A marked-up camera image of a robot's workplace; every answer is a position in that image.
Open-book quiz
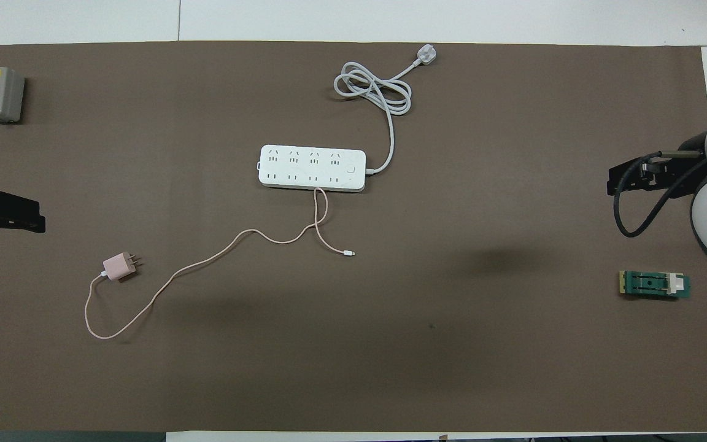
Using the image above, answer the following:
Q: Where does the white power cord with plug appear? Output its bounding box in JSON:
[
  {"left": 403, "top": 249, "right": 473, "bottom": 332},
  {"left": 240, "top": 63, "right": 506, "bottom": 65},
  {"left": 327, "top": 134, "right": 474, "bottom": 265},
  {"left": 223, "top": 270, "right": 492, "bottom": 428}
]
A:
[{"left": 334, "top": 44, "right": 439, "bottom": 176}]

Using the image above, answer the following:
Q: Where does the white power strip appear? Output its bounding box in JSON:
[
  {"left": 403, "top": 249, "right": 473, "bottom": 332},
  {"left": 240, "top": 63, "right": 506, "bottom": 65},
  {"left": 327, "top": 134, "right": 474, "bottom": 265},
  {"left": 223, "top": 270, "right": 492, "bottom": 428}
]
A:
[{"left": 258, "top": 144, "right": 368, "bottom": 194}]

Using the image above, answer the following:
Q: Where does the green knife switch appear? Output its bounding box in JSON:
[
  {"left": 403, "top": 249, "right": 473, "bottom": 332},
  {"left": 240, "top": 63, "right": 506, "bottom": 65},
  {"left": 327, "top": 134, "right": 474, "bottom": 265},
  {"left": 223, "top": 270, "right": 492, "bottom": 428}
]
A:
[{"left": 619, "top": 270, "right": 692, "bottom": 301}]

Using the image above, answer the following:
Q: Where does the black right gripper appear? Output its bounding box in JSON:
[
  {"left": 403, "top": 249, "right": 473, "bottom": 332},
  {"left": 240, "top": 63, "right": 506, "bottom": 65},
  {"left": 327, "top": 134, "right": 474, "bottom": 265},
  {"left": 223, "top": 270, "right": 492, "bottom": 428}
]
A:
[{"left": 607, "top": 153, "right": 707, "bottom": 197}]

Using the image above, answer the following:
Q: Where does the brown table mat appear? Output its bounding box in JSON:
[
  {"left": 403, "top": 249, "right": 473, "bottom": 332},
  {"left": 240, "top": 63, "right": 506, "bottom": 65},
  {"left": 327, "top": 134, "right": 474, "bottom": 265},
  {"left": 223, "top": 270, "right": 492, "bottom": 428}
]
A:
[{"left": 0, "top": 41, "right": 707, "bottom": 433}]

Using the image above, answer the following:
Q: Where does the pink charger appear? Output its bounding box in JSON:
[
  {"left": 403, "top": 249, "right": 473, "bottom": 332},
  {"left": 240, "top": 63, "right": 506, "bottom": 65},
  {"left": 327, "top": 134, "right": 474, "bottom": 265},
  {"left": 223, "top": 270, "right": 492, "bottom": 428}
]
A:
[{"left": 102, "top": 252, "right": 144, "bottom": 282}]

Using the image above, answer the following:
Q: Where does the pink charging cable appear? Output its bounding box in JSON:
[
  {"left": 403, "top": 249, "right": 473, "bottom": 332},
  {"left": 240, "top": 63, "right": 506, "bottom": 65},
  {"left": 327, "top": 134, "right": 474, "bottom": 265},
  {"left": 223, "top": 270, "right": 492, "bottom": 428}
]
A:
[{"left": 84, "top": 186, "right": 357, "bottom": 340}]

